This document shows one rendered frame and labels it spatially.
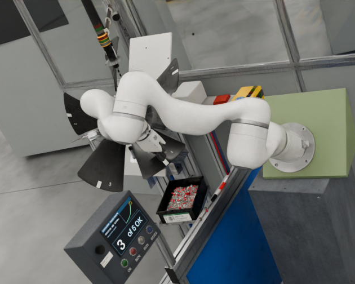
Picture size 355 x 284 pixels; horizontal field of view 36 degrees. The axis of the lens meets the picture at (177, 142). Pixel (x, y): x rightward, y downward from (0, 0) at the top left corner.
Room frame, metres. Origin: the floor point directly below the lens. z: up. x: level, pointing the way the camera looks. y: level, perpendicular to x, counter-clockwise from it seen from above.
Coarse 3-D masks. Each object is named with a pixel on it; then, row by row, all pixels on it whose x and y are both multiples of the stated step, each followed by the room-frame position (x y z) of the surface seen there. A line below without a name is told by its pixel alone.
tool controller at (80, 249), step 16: (128, 192) 1.51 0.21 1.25; (112, 208) 1.45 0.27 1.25; (128, 208) 1.47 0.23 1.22; (96, 224) 1.41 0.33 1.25; (112, 224) 1.41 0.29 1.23; (128, 224) 1.44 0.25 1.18; (144, 224) 1.47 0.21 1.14; (80, 240) 1.37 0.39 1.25; (96, 240) 1.36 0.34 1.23; (112, 240) 1.38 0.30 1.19; (128, 240) 1.41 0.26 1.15; (80, 256) 1.35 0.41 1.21; (96, 256) 1.33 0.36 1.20; (112, 256) 1.35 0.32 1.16; (128, 256) 1.37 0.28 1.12; (96, 272) 1.33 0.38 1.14; (112, 272) 1.32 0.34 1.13; (128, 272) 1.34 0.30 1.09
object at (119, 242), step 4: (120, 236) 1.40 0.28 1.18; (116, 240) 1.39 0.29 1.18; (120, 240) 1.39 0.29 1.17; (124, 240) 1.40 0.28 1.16; (112, 244) 1.37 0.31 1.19; (116, 244) 1.38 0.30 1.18; (120, 244) 1.39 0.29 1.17; (124, 244) 1.39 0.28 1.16; (128, 244) 1.40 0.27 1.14; (116, 248) 1.37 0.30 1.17; (120, 248) 1.38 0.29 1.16; (124, 248) 1.38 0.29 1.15; (120, 252) 1.37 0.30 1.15
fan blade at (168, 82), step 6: (174, 60) 2.25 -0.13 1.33; (168, 66) 2.25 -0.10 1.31; (174, 66) 2.20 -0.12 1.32; (168, 72) 2.20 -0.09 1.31; (162, 78) 2.20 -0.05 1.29; (168, 78) 2.15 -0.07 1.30; (174, 78) 2.12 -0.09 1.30; (162, 84) 2.15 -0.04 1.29; (168, 84) 2.11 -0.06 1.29; (174, 84) 2.09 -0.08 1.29; (168, 90) 2.08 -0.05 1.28; (174, 90) 2.06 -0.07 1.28
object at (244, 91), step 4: (244, 88) 2.24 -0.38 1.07; (248, 88) 2.22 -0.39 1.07; (256, 88) 2.19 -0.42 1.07; (260, 88) 2.20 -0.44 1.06; (240, 92) 2.22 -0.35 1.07; (244, 92) 2.20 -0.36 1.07; (248, 92) 2.18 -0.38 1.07; (256, 92) 2.16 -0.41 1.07; (236, 96) 2.20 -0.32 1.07; (240, 96) 2.18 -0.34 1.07; (244, 96) 2.17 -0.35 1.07; (252, 96) 2.14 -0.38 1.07; (232, 100) 2.18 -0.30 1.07
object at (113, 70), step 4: (112, 40) 2.45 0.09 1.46; (116, 40) 2.40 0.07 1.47; (116, 44) 2.39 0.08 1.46; (116, 48) 2.37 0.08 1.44; (116, 52) 2.37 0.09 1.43; (112, 68) 2.39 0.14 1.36; (112, 72) 2.41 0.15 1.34; (116, 72) 2.33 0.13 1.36; (116, 76) 2.32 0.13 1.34; (116, 80) 2.32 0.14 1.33; (116, 84) 2.31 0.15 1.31; (116, 88) 2.34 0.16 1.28
